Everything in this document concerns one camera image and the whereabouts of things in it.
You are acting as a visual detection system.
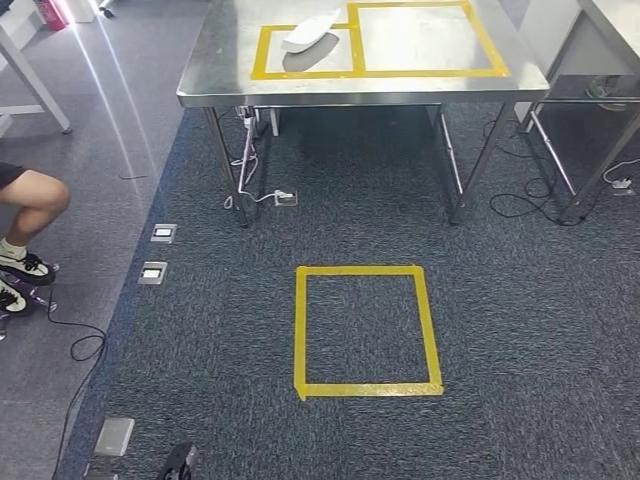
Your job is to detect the white plastic body part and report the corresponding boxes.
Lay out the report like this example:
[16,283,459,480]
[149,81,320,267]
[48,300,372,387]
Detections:
[281,7,342,56]

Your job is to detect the yellow tape on workbench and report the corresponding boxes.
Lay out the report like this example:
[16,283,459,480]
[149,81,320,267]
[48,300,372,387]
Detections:
[250,0,511,82]

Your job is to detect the stainless steel workbench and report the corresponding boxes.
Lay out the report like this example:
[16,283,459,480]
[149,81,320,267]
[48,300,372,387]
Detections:
[176,0,551,230]

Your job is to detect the chrome stool base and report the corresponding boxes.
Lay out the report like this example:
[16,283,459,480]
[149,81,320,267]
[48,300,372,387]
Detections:
[0,261,60,342]

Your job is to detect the person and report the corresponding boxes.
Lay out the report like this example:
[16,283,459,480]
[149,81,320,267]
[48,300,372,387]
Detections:
[0,162,71,316]

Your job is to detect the grey table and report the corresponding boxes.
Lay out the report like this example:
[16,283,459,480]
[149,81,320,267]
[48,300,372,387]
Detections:
[0,0,73,137]

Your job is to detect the red fire extinguisher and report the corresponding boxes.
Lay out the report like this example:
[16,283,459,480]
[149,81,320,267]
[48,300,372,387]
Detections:
[35,0,69,32]

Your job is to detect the steel table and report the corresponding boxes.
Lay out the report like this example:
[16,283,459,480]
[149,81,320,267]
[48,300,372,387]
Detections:
[515,0,640,223]

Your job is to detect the white floor cable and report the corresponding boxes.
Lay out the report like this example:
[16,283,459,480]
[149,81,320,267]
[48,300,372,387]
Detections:
[602,157,640,187]
[223,109,296,212]

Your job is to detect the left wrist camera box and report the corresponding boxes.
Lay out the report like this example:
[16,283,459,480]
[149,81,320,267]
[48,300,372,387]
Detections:
[155,442,198,480]

